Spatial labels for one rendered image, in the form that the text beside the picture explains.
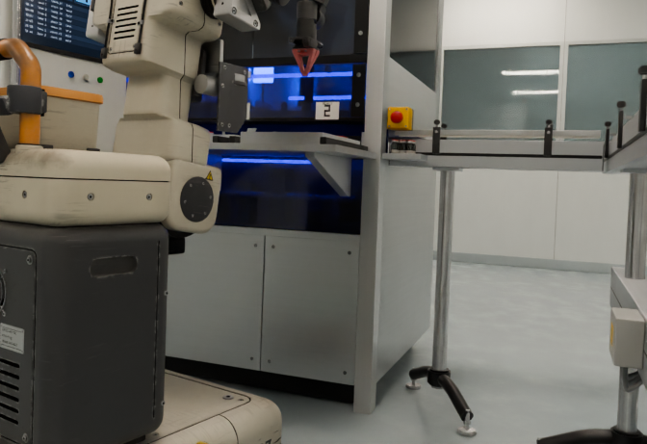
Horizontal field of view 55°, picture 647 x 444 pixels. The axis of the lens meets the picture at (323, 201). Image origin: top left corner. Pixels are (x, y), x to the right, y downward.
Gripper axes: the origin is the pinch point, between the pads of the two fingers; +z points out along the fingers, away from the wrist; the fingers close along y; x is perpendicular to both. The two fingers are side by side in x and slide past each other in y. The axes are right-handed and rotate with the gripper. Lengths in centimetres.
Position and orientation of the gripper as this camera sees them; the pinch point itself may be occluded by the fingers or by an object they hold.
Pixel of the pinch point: (304, 73)
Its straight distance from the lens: 180.2
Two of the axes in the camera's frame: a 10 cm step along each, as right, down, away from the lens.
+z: -0.3, 10.0, 0.5
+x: -9.3, -0.5, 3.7
